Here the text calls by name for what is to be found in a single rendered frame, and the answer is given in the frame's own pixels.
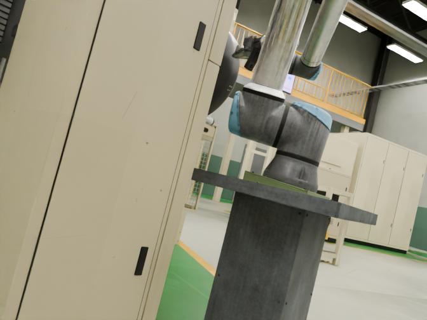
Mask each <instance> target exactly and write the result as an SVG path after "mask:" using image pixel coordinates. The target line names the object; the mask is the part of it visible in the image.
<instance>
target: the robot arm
mask: <svg viewBox="0 0 427 320"><path fill-rule="evenodd" d="M311 2H312V0H276V2H275V5H274V8H273V12H272V15H271V18H270V21H269V25H268V29H267V31H266V35H264V34H263V35H262V37H260V38H256V36H249V37H246V38H244V42H243V45H244V48H243V47H242V48H240V45H237V47H236V49H235V52H234V53H233V54H232V57H233V58H237V59H248V60H247V62H246V64H245V66H244V68H246V69H248V70H249V71H252V70H253V69H254V67H255V70H254V74H253V76H252V80H251V81H250V82H249V83H248V84H246V85H244V86H243V90H242V92H241V91H237V92H236V93H235V96H234V98H233V102H232V105H231V110H230V114H229V122H228V129H229V131H230V132H231V133H232V134H234V135H237V136H239V137H241V138H246V139H248V140H252V141H255V142H258V143H261V144H264V145H268V146H270V147H274V148H277V150H276V154H275V156H274V158H273V159H272V161H271V162H270V163H269V164H268V166H267V167H266V168H265V170H264V172H263V174H262V176H264V177H268V178H271V179H274V180H277V181H280V182H283V183H287V184H289V185H293V186H295V187H298V188H302V189H303V188H304V189H306V190H308V191H311V192H314V193H316V192H317V190H318V167H319V164H320V160H321V158H322V154H323V151H324V148H325V145H326V143H327V139H328V137H329V133H330V129H331V125H332V117H331V116H330V114H329V113H328V112H326V111H324V110H323V109H321V108H319V107H315V106H314V105H311V104H308V103H304V102H293V103H292V104H291V107H289V106H287V105H284V102H285V96H284V94H283V92H282V89H283V86H284V84H285V80H286V78H287V74H289V75H293V76H297V77H301V78H304V79H307V80H311V81H314V80H316V78H317V77H318V75H319V73H320V71H321V69H322V65H323V63H322V58H323V56H324V53H325V51H326V49H327V46H328V45H329V42H330V40H331V38H332V35H333V33H334V31H335V29H336V27H337V24H338V22H339V20H340V18H341V15H342V13H343V11H344V9H345V7H346V5H347V2H348V0H323V1H322V3H321V6H320V9H319V11H318V14H317V16H316V19H315V22H314V24H313V28H312V29H311V33H310V35H309V38H308V41H307V43H306V46H305V49H304V51H303V54H302V55H301V56H299V55H295V54H294V53H295V50H296V47H298V45H299V38H300V35H301V32H302V28H303V26H304V23H305V20H306V17H307V14H308V11H309V7H310V5H311ZM256 63H257V64H256ZM255 65H256V66H255Z"/></svg>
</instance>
